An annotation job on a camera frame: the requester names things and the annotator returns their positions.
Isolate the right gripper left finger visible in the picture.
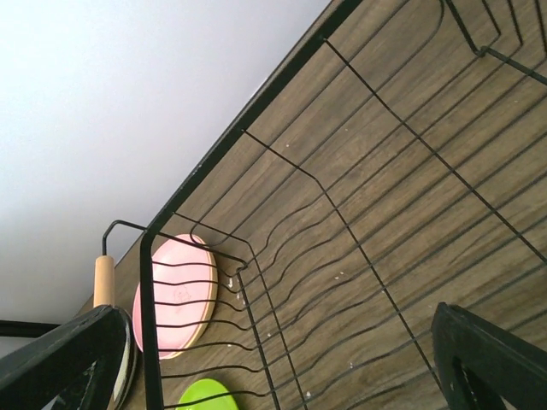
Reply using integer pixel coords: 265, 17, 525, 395
1, 305, 126, 409

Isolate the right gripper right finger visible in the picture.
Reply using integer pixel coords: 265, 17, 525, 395
432, 302, 546, 409

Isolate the glossy black plate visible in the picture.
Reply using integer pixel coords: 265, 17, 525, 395
113, 307, 138, 410

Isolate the green plate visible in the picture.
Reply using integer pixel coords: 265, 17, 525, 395
177, 378, 238, 410

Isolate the orange plate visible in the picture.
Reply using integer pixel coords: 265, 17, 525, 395
164, 238, 221, 360

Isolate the black cage frame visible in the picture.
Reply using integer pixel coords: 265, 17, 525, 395
0, 319, 59, 338

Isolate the left wooden rack handle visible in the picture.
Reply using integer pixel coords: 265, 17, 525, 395
93, 255, 115, 308

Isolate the black wire dish rack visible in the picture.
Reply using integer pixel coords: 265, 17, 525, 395
116, 1, 546, 409

